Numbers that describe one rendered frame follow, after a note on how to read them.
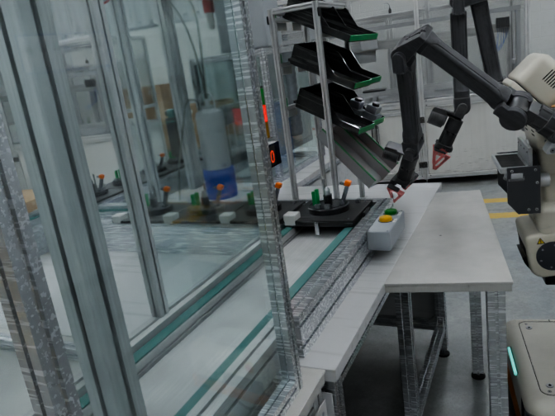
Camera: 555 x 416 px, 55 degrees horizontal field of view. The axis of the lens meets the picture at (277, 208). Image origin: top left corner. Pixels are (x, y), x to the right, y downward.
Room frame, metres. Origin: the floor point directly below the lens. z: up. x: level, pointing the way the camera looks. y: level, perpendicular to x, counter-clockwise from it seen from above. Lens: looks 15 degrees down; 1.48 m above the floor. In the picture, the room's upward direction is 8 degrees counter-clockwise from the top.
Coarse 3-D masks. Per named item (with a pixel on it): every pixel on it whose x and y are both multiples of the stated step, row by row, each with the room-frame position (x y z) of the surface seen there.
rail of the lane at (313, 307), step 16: (368, 208) 1.70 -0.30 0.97; (384, 208) 1.70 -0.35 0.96; (368, 224) 1.56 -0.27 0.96; (352, 240) 1.45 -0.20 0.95; (336, 256) 1.33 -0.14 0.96; (352, 256) 1.36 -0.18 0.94; (368, 256) 1.50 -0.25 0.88; (320, 272) 1.23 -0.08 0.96; (336, 272) 1.24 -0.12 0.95; (352, 272) 1.35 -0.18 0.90; (304, 288) 1.15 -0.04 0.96; (320, 288) 1.14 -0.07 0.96; (336, 288) 1.23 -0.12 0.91; (304, 304) 1.07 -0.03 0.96; (320, 304) 1.13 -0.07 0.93; (336, 304) 1.22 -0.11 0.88; (304, 320) 1.05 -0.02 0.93; (320, 320) 1.14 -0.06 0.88; (304, 336) 1.03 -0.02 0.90; (304, 352) 1.02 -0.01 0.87
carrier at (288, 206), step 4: (280, 204) 1.84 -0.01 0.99; (284, 204) 1.90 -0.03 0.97; (288, 204) 1.89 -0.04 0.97; (296, 204) 1.87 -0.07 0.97; (300, 204) 1.87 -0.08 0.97; (280, 208) 1.83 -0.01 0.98; (284, 208) 1.84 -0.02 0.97; (288, 208) 1.83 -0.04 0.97; (292, 208) 1.83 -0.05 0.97; (296, 208) 1.83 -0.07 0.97; (280, 212) 1.80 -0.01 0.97; (284, 212) 1.79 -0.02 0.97; (280, 216) 1.75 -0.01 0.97; (280, 220) 1.70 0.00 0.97
